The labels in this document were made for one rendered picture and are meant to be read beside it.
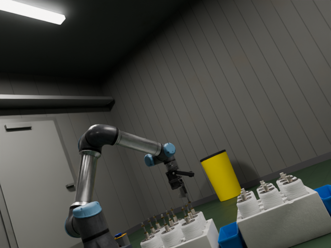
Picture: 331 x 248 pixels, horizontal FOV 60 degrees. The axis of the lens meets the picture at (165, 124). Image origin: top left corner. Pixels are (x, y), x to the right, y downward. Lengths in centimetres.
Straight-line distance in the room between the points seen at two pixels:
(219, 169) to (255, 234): 245
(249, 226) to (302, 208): 25
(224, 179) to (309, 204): 248
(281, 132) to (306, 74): 80
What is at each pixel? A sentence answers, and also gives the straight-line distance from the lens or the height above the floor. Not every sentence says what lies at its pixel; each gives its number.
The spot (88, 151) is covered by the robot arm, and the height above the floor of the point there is 78.
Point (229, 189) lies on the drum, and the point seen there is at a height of 12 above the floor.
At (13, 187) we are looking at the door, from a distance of 415.
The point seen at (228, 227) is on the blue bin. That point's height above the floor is 11.
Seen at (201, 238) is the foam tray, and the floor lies 17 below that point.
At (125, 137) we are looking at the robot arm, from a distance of 148.
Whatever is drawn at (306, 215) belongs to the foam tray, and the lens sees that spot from 148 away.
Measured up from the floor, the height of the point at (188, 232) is 21.
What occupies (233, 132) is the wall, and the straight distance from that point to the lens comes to 428.
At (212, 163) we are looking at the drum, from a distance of 386.
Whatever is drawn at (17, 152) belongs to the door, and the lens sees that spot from 433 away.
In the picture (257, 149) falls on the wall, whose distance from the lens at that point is 419.
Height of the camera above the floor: 46
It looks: 12 degrees up
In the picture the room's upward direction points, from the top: 23 degrees counter-clockwise
